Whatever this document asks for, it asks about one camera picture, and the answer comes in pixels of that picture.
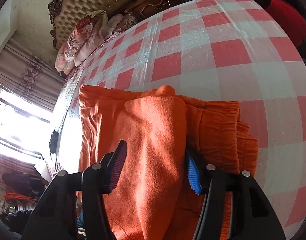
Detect floral folded quilt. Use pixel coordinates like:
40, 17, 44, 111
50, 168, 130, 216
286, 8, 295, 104
55, 10, 138, 75

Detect tufted tan headboard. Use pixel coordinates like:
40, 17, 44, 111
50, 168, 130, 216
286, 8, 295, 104
48, 0, 131, 50

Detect bright window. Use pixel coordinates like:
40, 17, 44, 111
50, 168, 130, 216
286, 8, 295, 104
0, 85, 52, 163

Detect orange pants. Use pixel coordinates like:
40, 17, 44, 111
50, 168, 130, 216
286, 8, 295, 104
78, 85, 259, 239

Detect striped curtain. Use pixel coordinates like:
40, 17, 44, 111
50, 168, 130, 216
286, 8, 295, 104
0, 38, 64, 112

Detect red cushion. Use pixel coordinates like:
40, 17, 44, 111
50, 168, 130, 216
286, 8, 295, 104
265, 0, 306, 48

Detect red white checkered tablecloth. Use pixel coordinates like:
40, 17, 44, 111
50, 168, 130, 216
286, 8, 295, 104
51, 0, 306, 239

